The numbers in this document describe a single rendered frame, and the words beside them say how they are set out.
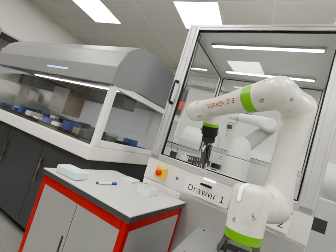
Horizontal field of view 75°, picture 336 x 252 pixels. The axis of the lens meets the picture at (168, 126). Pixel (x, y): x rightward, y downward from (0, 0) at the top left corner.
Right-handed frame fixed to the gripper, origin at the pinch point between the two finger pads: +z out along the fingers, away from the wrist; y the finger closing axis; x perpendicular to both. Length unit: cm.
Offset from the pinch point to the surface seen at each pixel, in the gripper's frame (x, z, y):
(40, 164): -132, 34, 24
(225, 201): 15.7, 16.2, -1.2
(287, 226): 48, 16, -1
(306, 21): 25, -126, -180
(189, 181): -8.6, 13.1, -2.4
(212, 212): 9.8, 25.3, 0.2
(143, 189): -24.9, 14.1, 24.7
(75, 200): -40, 12, 58
